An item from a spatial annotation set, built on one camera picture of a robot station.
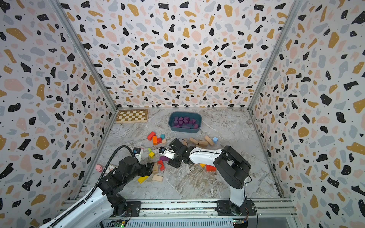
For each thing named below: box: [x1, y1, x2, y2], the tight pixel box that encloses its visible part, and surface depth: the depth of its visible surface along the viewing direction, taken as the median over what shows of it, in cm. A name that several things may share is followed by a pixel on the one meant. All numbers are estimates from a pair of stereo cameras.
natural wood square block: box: [151, 174, 164, 182], surface depth 85 cm
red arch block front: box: [157, 159, 165, 171], surface depth 91 cm
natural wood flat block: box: [198, 140, 209, 148], surface depth 100 cm
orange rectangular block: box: [152, 135, 158, 146], surface depth 102 cm
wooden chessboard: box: [115, 108, 149, 124], surface depth 115 cm
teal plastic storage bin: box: [168, 111, 202, 134], surface depth 112 cm
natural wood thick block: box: [188, 136, 200, 145], surface depth 102 cm
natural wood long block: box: [203, 135, 215, 147], surface depth 103 cm
